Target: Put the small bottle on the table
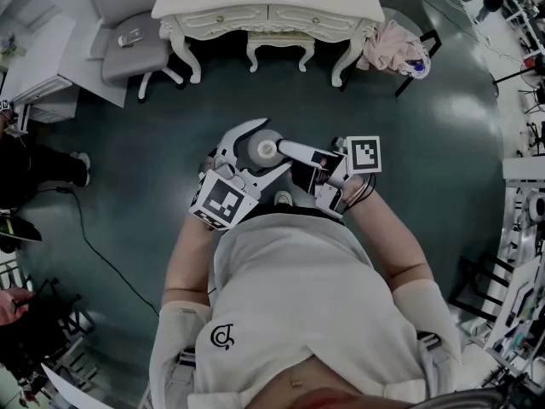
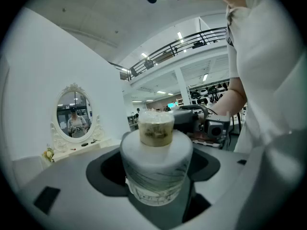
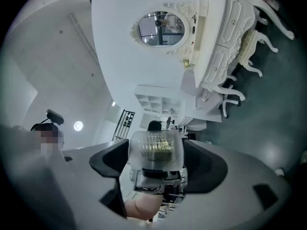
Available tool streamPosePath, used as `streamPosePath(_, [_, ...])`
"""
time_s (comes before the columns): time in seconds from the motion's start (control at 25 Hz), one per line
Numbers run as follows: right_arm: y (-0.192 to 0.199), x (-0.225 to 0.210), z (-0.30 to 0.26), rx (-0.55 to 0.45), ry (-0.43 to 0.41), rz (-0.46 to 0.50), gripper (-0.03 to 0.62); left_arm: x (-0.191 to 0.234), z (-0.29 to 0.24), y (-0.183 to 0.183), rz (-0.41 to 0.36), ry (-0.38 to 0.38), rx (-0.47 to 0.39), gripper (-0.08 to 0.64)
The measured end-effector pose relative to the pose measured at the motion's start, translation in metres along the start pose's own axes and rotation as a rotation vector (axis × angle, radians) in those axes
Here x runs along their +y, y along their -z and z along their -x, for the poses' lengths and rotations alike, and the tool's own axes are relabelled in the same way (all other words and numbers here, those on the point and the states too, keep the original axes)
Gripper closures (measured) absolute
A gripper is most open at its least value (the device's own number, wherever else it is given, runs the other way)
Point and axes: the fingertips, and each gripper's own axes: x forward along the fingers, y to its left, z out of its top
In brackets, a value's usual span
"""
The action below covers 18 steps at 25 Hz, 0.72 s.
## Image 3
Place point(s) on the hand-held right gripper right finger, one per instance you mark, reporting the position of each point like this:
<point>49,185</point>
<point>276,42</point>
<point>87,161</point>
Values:
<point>230,200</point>

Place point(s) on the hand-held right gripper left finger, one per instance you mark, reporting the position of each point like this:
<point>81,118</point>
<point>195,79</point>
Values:
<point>96,195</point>

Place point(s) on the clear plastic jar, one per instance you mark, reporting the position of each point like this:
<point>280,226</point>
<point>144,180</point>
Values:
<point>156,150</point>

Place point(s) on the person's left forearm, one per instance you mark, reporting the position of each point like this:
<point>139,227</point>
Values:
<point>144,207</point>

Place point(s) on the person's white shirt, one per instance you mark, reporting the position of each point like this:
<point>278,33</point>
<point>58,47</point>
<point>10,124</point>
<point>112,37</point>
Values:
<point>26,181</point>

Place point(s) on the round ceiling lamp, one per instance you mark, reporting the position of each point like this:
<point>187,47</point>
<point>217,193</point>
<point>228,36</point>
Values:
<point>78,126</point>

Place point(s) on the person's head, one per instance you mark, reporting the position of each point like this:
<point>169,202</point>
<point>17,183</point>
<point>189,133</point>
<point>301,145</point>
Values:
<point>49,138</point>

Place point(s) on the black metal railing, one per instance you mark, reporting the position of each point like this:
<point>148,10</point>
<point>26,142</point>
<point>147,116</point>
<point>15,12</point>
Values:
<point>124,124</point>

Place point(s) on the white side cabinet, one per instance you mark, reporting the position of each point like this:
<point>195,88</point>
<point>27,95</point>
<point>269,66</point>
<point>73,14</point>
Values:
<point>206,109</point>

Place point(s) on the white cubby shelf unit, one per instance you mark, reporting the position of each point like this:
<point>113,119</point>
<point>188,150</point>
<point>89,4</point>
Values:
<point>158,99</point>

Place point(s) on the small yellow flower bunch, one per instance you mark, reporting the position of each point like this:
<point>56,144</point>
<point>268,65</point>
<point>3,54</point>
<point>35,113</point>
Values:
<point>186,62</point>

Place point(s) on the white ornate stool cream cushion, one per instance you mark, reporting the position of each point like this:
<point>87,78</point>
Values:
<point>247,45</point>

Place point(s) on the black head-mounted camera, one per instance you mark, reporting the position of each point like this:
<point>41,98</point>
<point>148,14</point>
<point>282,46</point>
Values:
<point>55,117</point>

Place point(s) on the oval mirror white carved frame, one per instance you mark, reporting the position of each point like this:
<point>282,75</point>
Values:
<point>161,29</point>

